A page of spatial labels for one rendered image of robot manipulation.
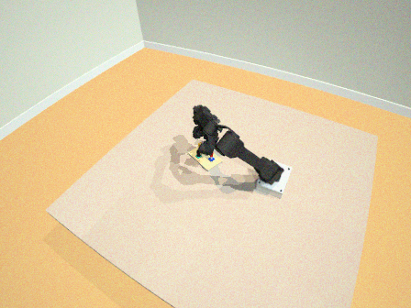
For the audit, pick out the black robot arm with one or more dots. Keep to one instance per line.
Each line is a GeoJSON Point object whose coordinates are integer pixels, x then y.
{"type": "Point", "coordinates": [232, 146]}

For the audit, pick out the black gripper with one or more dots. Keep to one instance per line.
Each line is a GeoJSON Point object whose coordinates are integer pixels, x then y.
{"type": "Point", "coordinates": [205, 147]}

